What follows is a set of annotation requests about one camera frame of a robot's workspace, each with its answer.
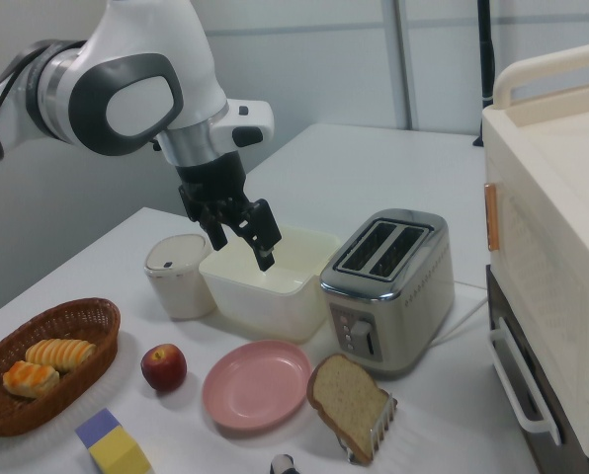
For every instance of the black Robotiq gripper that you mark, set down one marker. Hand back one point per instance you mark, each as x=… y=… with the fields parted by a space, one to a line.
x=215 y=187

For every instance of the brown bread slice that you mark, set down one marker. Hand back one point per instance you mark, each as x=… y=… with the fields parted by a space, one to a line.
x=344 y=395

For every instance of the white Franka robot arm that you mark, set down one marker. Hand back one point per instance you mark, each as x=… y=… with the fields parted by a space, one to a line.
x=141 y=49

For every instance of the silver two-slot toaster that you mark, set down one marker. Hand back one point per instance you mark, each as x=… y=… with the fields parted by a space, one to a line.
x=413 y=296

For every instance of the striped bread roll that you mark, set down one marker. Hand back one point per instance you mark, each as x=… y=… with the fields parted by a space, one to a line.
x=59 y=353

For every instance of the orange glazed bread roll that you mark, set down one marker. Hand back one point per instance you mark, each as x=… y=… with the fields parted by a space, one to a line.
x=30 y=379

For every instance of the cream plastic storage box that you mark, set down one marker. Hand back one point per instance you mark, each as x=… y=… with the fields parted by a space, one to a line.
x=255 y=306

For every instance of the small white lidded bin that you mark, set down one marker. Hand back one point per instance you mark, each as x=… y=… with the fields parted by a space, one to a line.
x=176 y=286

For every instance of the pink plate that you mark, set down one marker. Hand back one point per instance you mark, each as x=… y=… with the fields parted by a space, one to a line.
x=255 y=385

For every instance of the red apple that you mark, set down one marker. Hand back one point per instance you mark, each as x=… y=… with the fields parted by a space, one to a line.
x=163 y=368

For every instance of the brown wicker basket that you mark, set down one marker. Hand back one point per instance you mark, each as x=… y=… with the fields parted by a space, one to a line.
x=97 y=340

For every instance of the panda figurine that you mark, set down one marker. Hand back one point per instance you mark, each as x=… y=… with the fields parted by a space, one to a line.
x=282 y=465

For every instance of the metal toast rack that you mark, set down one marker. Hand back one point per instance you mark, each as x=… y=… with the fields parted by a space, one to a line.
x=379 y=428

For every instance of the yellow foam block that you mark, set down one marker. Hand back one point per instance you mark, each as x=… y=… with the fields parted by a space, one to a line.
x=119 y=451

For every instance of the black pole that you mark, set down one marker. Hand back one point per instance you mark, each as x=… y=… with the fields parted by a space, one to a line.
x=485 y=59

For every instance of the cream wooden cabinet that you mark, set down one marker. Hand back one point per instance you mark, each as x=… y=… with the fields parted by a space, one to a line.
x=546 y=222

